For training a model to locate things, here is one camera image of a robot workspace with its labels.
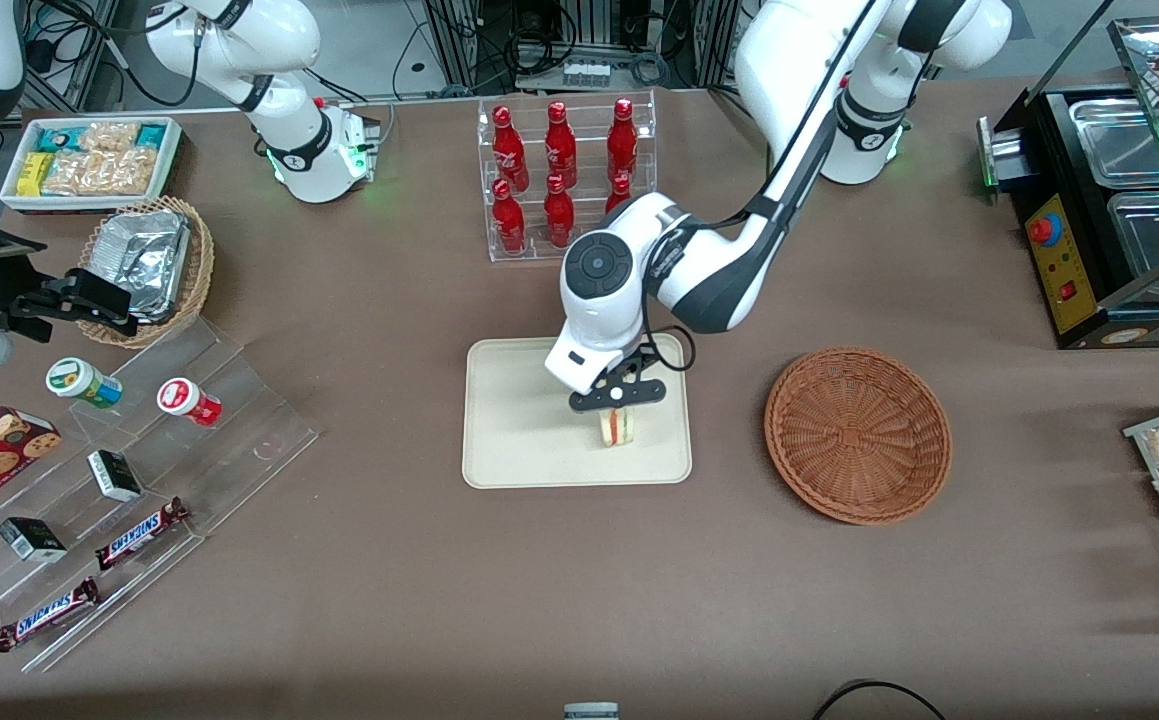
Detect triangular sandwich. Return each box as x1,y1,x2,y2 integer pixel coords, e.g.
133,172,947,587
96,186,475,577
593,404,639,450

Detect cream rectangular tray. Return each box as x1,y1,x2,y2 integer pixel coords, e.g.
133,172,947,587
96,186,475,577
462,333,693,491

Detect small tan wicker basket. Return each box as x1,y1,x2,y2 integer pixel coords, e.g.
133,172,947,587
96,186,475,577
77,195,216,350

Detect round brown wicker basket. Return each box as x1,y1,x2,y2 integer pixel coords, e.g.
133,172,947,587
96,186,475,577
764,346,954,527

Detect aluminium foil container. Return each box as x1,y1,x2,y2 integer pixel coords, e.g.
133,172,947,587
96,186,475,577
87,209,192,323

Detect green lid snack cup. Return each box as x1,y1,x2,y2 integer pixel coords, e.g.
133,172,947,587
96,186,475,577
45,357,124,410

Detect large clear cracker bag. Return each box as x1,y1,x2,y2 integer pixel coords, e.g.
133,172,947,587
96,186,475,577
42,148,158,198

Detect yellow snack packet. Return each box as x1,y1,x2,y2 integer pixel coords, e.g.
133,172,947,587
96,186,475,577
17,151,56,198

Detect red lid snack cup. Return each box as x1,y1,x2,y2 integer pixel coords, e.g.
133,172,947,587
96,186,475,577
156,377,224,429

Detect white rectangular snack bin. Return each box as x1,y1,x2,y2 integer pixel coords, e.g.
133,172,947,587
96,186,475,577
0,116,184,214

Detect small clear cracker bag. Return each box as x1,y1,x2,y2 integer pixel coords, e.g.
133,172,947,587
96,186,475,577
77,121,141,156

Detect small dark carton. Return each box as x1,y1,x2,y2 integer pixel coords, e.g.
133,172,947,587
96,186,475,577
0,516,69,564
86,449,144,504

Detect clear acrylic stepped display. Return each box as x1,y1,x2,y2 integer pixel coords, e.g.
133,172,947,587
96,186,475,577
0,317,322,674

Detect Snickers chocolate bar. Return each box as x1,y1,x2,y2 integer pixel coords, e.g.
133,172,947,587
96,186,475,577
0,576,101,654
94,496,190,572

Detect clear acrylic bottle rack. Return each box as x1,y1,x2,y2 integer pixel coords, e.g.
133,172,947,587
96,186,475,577
476,89,659,264

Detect black food warmer cabinet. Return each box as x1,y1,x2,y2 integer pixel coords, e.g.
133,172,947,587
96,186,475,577
977,15,1159,352

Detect black cable loop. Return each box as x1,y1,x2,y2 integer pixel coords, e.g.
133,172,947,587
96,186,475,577
810,679,951,720

